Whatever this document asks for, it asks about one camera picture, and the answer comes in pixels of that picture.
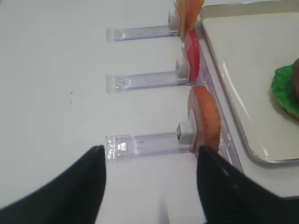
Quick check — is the brown meat patty front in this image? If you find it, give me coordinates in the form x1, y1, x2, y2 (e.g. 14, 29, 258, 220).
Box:
292, 58, 299, 99

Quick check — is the red tomato slice standing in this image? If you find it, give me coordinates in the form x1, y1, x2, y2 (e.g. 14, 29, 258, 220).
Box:
184, 30, 200, 82

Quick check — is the clear pusher track tomato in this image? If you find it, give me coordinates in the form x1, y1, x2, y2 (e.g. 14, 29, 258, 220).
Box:
106, 59, 200, 93

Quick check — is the white rectangular tray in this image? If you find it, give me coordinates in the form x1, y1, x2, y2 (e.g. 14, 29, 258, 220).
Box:
199, 0, 299, 163

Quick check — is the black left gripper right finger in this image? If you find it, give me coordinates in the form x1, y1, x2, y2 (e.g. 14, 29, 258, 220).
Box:
197, 146, 299, 224

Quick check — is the clear pusher track cheese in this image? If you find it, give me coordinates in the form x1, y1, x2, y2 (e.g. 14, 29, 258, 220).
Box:
106, 9, 180, 42

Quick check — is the orange cheese slice rear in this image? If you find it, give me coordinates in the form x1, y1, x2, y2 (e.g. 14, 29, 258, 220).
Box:
174, 0, 187, 40

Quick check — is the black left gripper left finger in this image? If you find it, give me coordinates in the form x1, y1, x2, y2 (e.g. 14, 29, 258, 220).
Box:
0, 145, 107, 224

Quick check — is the bottom bun slice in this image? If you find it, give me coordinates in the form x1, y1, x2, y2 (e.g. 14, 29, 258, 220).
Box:
280, 104, 299, 120

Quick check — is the green lettuce leaf on bun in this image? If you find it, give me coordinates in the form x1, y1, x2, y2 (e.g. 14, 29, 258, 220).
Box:
271, 64, 299, 115

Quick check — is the clear pusher track bun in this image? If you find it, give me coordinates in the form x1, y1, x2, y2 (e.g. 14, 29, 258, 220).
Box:
105, 120, 197, 161

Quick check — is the orange cheese slice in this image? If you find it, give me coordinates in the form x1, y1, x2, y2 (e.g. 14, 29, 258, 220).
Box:
174, 0, 187, 40
185, 0, 205, 31

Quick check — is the bun slice standing left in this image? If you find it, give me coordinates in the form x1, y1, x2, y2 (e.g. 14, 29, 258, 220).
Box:
188, 85, 221, 156

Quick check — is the clear acrylic rail left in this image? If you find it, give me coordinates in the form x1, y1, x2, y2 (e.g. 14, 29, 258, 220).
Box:
194, 19, 243, 173

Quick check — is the orange cheese slice front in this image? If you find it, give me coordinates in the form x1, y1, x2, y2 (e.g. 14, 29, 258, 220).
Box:
185, 0, 205, 31

